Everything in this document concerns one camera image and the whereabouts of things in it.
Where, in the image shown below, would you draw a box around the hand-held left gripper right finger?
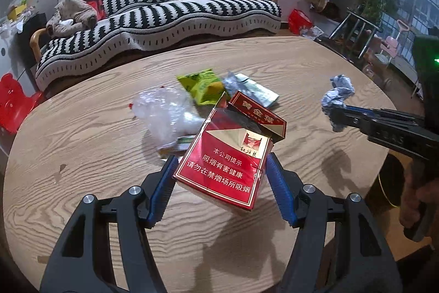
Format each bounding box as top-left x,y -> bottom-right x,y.
266,152 -> 395,293

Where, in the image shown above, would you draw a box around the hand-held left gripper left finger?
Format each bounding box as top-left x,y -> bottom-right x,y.
39,154 -> 179,293

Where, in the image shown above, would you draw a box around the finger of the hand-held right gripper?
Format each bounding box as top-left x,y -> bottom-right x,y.
338,105 -> 426,125
330,109 -> 374,134

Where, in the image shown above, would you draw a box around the blue wrapper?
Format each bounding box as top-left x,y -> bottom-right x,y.
321,74 -> 355,133

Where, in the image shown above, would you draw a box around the green white torn carton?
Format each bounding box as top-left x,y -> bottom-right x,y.
158,135 -> 196,156

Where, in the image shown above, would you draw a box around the red cigarette box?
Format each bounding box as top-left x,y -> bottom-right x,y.
172,90 -> 287,211

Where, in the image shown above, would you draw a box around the clear plastic bag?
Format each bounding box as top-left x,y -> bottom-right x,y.
132,87 -> 206,151

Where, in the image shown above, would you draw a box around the silver foil packet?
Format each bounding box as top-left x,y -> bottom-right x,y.
223,71 -> 279,108

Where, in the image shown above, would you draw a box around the green yellow snack packet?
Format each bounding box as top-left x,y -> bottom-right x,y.
176,69 -> 227,105

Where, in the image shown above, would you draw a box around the person's right hand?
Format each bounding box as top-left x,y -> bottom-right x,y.
399,173 -> 439,232

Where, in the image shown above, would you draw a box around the pink child's chair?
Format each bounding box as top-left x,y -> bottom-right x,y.
375,20 -> 414,69

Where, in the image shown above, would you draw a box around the white papers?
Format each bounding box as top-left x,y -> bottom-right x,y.
302,26 -> 325,40

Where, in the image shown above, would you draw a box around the red plastic bag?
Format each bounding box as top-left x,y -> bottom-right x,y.
287,9 -> 313,34

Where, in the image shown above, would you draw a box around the red bear stool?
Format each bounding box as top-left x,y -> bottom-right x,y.
0,72 -> 45,134

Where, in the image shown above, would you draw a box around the black white striped sofa cover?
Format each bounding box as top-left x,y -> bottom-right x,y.
35,0 -> 282,91

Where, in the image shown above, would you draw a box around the brown clothes bundle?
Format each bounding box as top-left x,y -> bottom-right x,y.
46,0 -> 98,38

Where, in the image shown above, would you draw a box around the white cabinet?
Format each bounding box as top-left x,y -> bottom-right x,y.
0,22 -> 38,156

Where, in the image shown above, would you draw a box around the black side cabinet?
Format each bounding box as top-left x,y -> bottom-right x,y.
15,13 -> 49,74

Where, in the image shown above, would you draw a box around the yellow box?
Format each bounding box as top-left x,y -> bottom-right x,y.
7,3 -> 28,21

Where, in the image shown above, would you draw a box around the metal frame chair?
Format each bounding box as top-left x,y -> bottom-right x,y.
329,12 -> 385,60

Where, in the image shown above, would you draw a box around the wooden frame sofa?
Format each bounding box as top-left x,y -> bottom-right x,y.
30,0 -> 282,91

